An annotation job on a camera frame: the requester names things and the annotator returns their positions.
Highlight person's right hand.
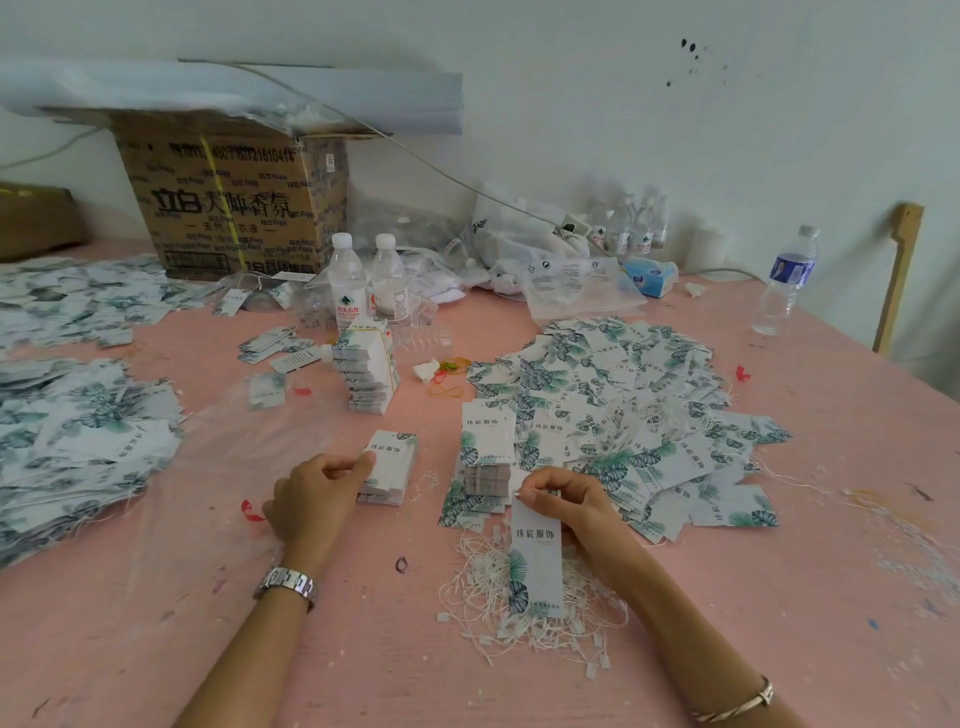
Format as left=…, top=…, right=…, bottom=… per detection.
left=516, top=466, right=648, bottom=595

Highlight person's left hand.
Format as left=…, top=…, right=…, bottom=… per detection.
left=262, top=452, right=377, bottom=571

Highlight small stack of hang tags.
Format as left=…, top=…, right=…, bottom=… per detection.
left=355, top=430, right=420, bottom=508

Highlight single leaf print hang tag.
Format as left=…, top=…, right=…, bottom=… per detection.
left=507, top=491, right=568, bottom=623

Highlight person's right forearm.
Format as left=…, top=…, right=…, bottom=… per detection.
left=600, top=541, right=813, bottom=728

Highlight person's left forearm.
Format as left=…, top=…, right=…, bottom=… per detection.
left=166, top=573, right=320, bottom=728

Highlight brown-edged stack of tags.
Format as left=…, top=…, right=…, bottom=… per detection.
left=462, top=463, right=514, bottom=498

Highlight clear plastic sheet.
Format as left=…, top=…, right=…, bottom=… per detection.
left=176, top=371, right=376, bottom=530

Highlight silver metal wristwatch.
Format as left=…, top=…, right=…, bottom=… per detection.
left=252, top=565, right=320, bottom=613

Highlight banded upright bundle of tags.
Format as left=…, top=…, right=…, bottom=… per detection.
left=331, top=315, right=402, bottom=417

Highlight large pile of leaf tags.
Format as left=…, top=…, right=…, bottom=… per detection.
left=438, top=315, right=794, bottom=546

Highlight yellow and orange rubber bands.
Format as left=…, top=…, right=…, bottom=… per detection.
left=426, top=357, right=475, bottom=400

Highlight clear plastic wrapper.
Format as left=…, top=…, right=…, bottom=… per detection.
left=403, top=325, right=456, bottom=355

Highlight red label water bottle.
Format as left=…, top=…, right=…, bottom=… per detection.
left=326, top=231, right=371, bottom=340

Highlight white label water bottle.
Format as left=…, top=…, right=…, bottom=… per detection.
left=370, top=233, right=413, bottom=329

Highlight clear printed plastic bags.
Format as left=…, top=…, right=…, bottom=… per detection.
left=520, top=255, right=648, bottom=325

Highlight strung tags beside box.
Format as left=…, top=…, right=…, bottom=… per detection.
left=212, top=270, right=299, bottom=318

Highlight blue tissue packet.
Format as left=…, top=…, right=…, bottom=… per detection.
left=620, top=256, right=681, bottom=300

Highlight heap of white plastic bags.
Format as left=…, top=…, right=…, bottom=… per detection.
left=450, top=182, right=601, bottom=297

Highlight spread heap of leaf tags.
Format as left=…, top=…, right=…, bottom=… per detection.
left=0, top=357, right=186, bottom=573

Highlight white paper roll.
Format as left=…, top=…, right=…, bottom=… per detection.
left=687, top=220, right=729, bottom=273

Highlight printed brown cardboard box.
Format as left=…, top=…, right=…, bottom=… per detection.
left=111, top=112, right=351, bottom=285

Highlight flat scatter of leaf tags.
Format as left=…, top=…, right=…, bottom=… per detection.
left=0, top=253, right=226, bottom=352

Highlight blue label water bottle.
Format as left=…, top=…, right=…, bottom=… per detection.
left=750, top=224, right=821, bottom=337

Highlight plain brown cardboard box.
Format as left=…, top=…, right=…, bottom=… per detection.
left=0, top=181, right=93, bottom=264

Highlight white wrapped board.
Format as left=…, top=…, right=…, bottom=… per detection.
left=0, top=58, right=465, bottom=141

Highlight pile of white tag strings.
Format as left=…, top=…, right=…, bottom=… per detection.
left=436, top=517, right=633, bottom=667

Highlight few loose tags with strings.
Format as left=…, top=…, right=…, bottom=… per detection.
left=237, top=325, right=325, bottom=374

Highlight silver bracelet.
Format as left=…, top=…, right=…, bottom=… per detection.
left=690, top=676, right=776, bottom=725

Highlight grey cable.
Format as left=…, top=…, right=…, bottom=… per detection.
left=178, top=58, right=575, bottom=228

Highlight wooden frame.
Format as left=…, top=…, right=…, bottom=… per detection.
left=873, top=201, right=926, bottom=356

